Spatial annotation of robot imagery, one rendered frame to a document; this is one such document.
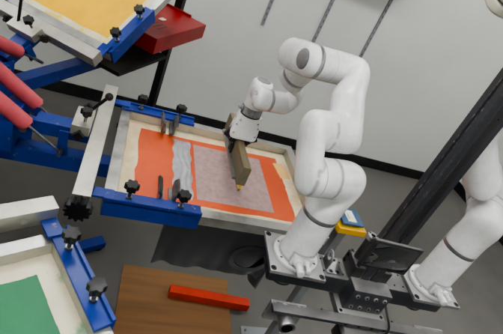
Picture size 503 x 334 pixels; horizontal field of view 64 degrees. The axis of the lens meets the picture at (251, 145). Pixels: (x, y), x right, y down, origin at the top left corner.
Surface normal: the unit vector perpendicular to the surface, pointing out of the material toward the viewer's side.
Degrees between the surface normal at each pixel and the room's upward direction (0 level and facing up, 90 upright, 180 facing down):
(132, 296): 0
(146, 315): 0
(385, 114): 90
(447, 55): 90
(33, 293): 0
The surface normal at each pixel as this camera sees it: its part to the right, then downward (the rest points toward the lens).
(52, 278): 0.36, -0.80
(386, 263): 0.07, 0.54
